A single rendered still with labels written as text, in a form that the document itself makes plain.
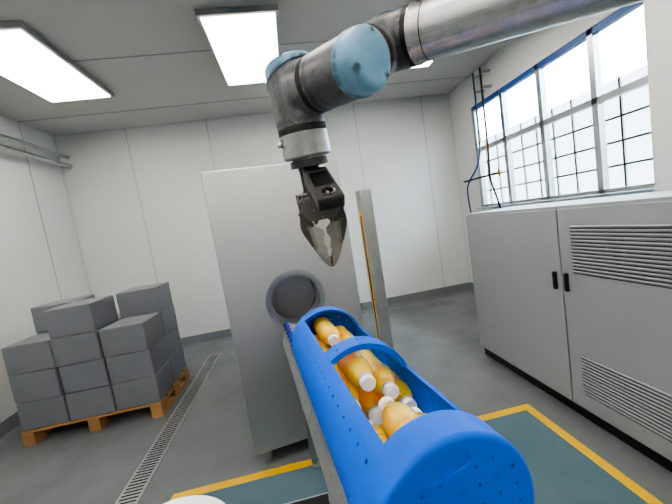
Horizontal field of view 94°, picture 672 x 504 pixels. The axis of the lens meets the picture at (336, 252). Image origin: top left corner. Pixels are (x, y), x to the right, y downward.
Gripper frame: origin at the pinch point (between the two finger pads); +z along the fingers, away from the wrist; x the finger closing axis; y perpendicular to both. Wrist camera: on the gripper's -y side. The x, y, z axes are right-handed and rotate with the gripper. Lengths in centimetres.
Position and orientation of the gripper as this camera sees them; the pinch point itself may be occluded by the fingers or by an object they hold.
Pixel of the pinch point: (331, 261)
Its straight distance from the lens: 62.8
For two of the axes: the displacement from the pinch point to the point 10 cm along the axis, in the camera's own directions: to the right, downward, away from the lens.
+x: -9.5, 2.4, -1.7
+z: 2.0, 9.5, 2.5
